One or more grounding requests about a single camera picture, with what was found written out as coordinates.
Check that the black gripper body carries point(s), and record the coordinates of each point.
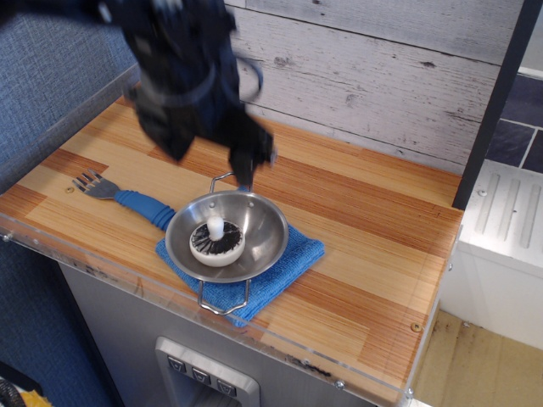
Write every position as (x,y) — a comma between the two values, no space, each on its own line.
(220,114)

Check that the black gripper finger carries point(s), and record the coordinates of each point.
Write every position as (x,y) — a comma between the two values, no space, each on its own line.
(244,162)
(173,133)

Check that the black and white toy mushroom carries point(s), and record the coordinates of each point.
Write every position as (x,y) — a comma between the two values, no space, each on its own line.
(217,242)

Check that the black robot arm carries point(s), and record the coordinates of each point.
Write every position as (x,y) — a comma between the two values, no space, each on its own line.
(189,75)

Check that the yellow object at corner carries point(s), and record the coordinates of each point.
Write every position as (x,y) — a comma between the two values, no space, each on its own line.
(34,399)

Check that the blue folded cloth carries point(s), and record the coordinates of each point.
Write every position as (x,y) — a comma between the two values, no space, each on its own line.
(299,256)

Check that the silver dispenser button panel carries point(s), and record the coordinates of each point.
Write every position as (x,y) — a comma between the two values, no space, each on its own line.
(194,379)

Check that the clear acrylic table edge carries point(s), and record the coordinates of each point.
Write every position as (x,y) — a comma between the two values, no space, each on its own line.
(348,332)

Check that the white grooved drain board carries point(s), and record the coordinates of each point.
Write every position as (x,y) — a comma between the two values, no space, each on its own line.
(504,215)

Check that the stainless steel bowl with handles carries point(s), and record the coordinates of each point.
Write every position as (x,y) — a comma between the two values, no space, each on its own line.
(264,236)

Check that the blue handled metal fork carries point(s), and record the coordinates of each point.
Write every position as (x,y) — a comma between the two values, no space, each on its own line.
(94,185)

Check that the dark right vertical post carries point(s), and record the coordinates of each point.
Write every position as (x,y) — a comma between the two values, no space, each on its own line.
(516,49)

